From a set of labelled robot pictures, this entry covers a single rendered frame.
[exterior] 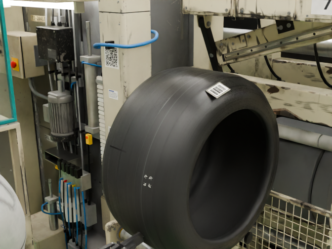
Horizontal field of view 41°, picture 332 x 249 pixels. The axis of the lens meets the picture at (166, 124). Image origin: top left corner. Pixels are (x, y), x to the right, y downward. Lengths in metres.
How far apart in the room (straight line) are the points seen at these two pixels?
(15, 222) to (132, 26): 0.96
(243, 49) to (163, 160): 0.63
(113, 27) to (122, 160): 0.47
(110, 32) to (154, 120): 0.42
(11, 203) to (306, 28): 1.11
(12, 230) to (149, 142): 0.61
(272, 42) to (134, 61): 0.47
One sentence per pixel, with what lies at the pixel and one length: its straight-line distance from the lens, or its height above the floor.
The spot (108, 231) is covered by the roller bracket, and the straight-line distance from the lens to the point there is 1.60.
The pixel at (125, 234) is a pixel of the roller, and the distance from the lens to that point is 1.61.
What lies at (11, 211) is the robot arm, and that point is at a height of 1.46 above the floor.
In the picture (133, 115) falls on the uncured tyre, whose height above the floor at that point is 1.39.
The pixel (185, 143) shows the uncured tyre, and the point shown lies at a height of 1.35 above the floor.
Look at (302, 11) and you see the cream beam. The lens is 1.36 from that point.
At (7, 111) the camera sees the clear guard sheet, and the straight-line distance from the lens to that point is 1.70.
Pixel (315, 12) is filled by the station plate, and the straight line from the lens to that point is 1.33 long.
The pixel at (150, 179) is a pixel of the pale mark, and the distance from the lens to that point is 1.18.
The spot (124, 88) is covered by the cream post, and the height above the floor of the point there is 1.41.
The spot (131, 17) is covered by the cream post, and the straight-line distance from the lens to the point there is 1.49.
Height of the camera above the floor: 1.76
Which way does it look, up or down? 18 degrees down
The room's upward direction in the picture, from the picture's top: 1 degrees counter-clockwise
